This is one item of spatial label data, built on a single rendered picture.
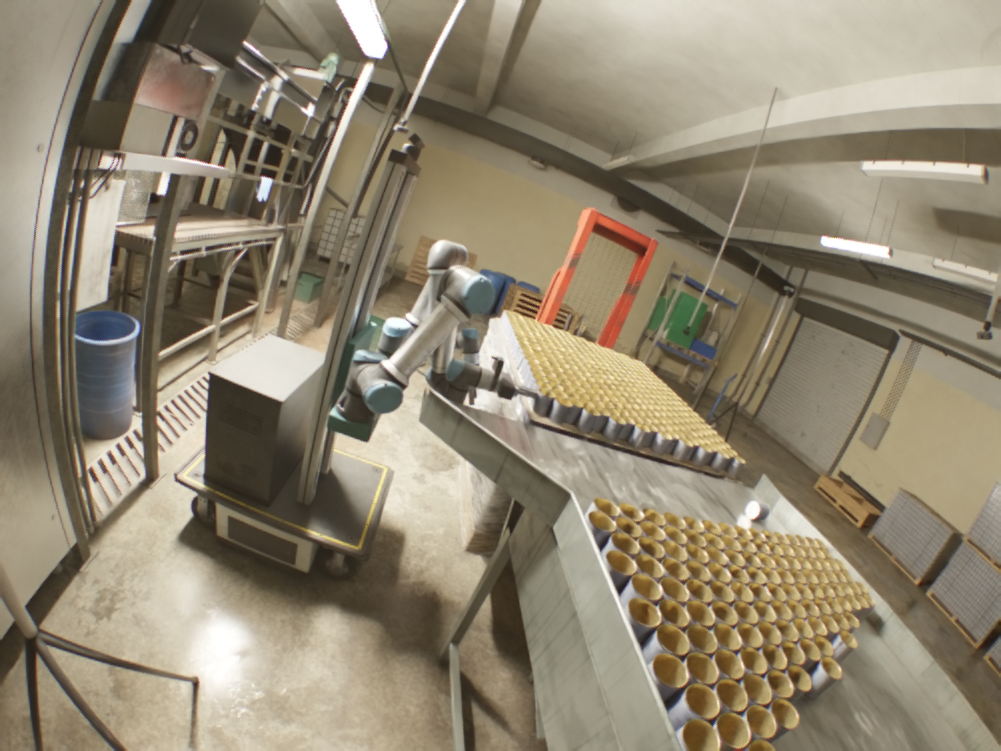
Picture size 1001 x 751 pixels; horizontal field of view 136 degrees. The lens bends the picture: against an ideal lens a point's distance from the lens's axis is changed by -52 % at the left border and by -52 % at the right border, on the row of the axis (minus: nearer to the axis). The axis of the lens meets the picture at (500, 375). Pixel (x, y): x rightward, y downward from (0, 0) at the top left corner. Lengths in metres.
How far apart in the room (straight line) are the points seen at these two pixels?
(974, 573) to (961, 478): 2.51
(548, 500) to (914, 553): 7.64
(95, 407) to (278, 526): 1.34
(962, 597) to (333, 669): 7.92
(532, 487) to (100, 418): 2.33
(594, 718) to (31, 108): 1.75
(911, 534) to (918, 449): 2.53
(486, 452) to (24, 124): 1.47
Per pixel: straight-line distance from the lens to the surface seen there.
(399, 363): 1.28
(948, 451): 10.04
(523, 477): 0.99
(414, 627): 2.01
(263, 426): 1.67
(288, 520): 1.84
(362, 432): 1.46
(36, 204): 1.38
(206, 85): 1.61
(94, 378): 2.55
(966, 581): 8.05
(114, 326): 2.86
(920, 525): 8.24
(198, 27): 1.35
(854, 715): 1.20
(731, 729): 0.77
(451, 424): 1.10
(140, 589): 2.00
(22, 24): 1.28
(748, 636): 0.96
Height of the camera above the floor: 1.60
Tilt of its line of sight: 17 degrees down
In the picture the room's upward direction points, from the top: 22 degrees clockwise
